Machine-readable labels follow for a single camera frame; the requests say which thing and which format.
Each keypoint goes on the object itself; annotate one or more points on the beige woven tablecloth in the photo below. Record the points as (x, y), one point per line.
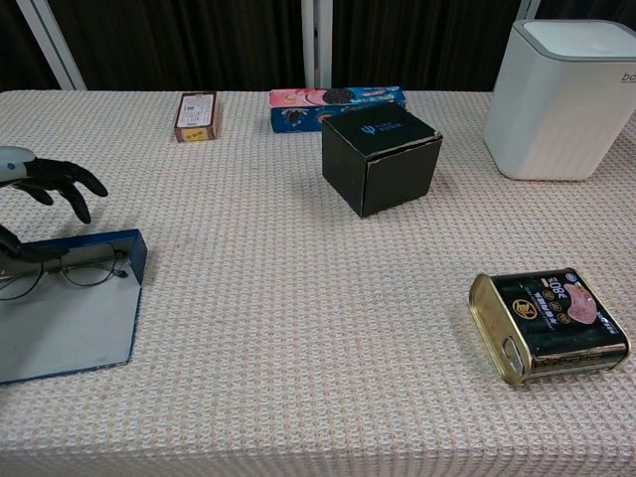
(298, 348)

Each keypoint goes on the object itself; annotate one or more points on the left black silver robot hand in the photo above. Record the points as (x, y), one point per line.
(54, 174)

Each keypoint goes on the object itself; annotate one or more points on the silver aluminium extrusion bar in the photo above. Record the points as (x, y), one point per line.
(529, 9)
(52, 45)
(318, 45)

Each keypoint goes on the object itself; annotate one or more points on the small brown snack packet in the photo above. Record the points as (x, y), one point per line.
(196, 111)

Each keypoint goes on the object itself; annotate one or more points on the blue glasses case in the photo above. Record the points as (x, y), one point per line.
(74, 323)

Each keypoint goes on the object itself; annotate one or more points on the pink blue cookie box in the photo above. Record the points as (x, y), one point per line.
(298, 116)

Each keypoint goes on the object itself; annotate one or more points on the black cube cardboard box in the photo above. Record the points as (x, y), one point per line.
(382, 174)

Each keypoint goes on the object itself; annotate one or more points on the black gold luncheon meat can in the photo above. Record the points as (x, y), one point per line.
(556, 318)

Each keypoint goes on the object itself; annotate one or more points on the thin-framed eyeglasses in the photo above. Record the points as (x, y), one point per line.
(89, 275)

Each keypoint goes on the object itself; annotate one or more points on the white square trash bin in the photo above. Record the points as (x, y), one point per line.
(556, 114)

